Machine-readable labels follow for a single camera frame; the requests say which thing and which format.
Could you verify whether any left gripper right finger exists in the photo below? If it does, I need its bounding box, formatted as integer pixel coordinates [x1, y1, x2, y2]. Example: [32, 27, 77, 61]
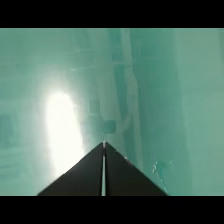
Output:
[104, 141, 169, 197]

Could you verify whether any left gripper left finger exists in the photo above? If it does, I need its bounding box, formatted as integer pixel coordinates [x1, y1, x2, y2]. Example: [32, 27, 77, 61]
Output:
[37, 141, 105, 197]

